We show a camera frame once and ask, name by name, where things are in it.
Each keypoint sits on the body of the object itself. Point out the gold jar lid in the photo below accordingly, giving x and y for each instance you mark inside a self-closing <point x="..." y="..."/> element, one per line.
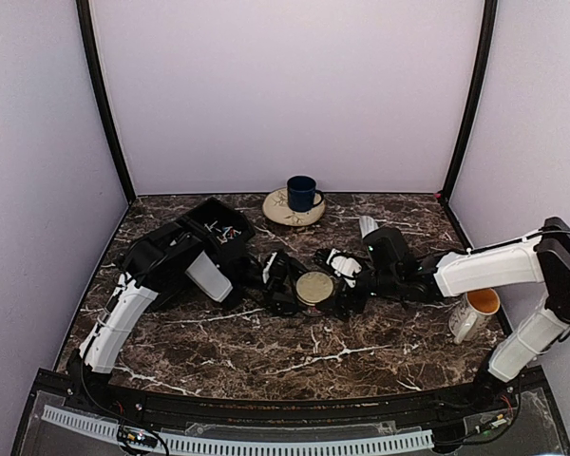
<point x="314" y="287"/>

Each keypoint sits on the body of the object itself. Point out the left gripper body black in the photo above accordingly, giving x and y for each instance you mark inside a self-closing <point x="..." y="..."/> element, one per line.
<point x="276" y="283"/>

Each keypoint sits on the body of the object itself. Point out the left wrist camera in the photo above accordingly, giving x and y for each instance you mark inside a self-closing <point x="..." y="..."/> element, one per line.
<point x="265" y="275"/>

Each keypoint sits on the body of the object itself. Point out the left black frame post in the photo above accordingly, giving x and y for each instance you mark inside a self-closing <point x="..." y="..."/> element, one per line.
<point x="94" y="68"/>

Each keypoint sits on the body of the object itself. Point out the white slotted cable duct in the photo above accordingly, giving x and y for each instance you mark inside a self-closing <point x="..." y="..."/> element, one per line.
<point x="171" y="443"/>

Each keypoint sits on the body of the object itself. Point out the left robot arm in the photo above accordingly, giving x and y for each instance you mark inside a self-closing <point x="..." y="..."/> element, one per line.
<point x="99" y="351"/>

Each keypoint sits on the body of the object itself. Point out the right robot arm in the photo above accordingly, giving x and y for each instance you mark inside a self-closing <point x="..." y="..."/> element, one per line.
<point x="541" y="256"/>

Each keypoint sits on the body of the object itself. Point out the dark blue mug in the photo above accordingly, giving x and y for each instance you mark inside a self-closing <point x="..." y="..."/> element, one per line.
<point x="302" y="194"/>

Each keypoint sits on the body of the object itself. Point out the black three-compartment candy tray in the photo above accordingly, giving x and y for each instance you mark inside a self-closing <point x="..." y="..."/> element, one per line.
<point x="206" y="247"/>

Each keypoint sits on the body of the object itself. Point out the right black frame post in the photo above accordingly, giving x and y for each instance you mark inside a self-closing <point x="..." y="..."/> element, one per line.
<point x="473" y="98"/>

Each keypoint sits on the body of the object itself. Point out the black frame post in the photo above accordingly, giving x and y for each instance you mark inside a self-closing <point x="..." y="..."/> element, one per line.
<point x="473" y="98"/>
<point x="94" y="68"/>

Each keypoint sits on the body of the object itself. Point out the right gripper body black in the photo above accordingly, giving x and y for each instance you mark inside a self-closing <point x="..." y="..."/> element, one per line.
<point x="343" y="293"/>

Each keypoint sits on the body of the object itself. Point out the beige ceramic plate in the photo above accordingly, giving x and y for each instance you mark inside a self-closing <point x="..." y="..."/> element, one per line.
<point x="276" y="209"/>

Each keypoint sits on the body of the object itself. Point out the metal scoop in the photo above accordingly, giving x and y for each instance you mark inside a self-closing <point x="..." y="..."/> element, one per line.
<point x="367" y="225"/>

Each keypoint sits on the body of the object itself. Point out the white mug yellow inside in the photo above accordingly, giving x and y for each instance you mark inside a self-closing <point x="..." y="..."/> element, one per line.
<point x="471" y="315"/>

